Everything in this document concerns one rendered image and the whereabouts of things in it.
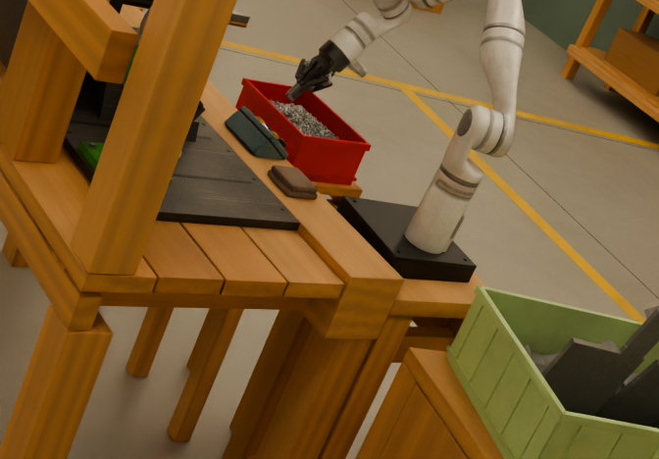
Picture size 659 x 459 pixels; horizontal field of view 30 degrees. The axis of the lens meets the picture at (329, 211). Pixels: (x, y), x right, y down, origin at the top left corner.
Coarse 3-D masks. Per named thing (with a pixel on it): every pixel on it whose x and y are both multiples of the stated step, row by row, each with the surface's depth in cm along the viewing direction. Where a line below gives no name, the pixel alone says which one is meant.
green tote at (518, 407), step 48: (480, 288) 241; (480, 336) 237; (528, 336) 250; (576, 336) 254; (624, 336) 257; (480, 384) 234; (528, 384) 219; (528, 432) 216; (576, 432) 210; (624, 432) 213
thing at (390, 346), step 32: (288, 320) 278; (416, 320) 282; (448, 320) 271; (288, 352) 278; (384, 352) 256; (256, 384) 286; (352, 384) 258; (256, 416) 285; (352, 416) 262; (256, 448) 290
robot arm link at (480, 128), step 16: (480, 112) 252; (496, 112) 255; (464, 128) 254; (480, 128) 251; (496, 128) 252; (464, 144) 253; (480, 144) 253; (448, 160) 257; (464, 160) 254; (448, 176) 257; (464, 176) 256; (480, 176) 258
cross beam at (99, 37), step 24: (48, 0) 212; (72, 0) 205; (96, 0) 203; (48, 24) 211; (72, 24) 204; (96, 24) 197; (120, 24) 197; (72, 48) 203; (96, 48) 197; (120, 48) 196; (96, 72) 196; (120, 72) 198
